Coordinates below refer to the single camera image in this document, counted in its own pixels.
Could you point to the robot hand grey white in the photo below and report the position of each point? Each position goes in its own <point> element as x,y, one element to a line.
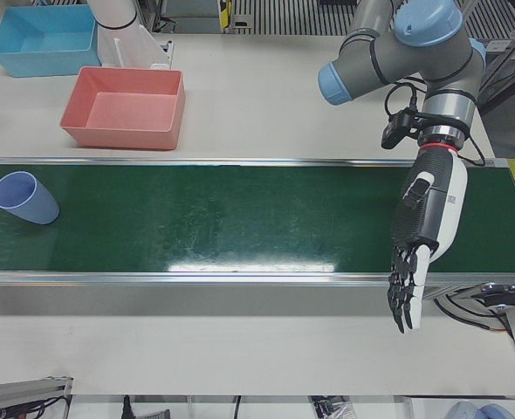
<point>432,209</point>

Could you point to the light blue plastic cup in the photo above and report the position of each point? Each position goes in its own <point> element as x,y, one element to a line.
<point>39,209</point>

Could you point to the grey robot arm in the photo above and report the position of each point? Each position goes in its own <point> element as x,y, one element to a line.
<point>414,65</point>

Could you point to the small grey box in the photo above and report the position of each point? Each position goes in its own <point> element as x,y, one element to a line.
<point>240,22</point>

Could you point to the pink plastic box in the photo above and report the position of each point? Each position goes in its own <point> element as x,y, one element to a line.
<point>126,113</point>

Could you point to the light blue plastic box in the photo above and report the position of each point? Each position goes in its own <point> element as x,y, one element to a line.
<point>43,43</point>

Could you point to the green conveyor belt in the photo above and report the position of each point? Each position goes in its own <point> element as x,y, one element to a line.
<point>240,218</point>

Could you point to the light blue headphones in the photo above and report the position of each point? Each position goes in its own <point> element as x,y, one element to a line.
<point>484,412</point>

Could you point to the bag of black screws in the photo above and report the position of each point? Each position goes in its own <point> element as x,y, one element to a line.
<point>331,408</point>

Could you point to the grey ribbed floor mat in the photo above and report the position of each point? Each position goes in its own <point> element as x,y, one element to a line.
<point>292,17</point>

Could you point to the white plastic stand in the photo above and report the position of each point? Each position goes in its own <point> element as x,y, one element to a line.
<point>126,43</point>

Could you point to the black plug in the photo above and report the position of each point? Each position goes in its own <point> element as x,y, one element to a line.
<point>128,408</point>

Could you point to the aluminium profile beam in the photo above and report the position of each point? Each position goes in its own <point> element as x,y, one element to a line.
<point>22,388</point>

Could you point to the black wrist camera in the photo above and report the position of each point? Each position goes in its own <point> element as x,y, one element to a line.
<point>393,131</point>

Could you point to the black metal bracket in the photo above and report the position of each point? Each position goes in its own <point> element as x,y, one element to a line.
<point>510,297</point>

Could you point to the yellow black striped post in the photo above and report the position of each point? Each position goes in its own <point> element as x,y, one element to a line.
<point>224,11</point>

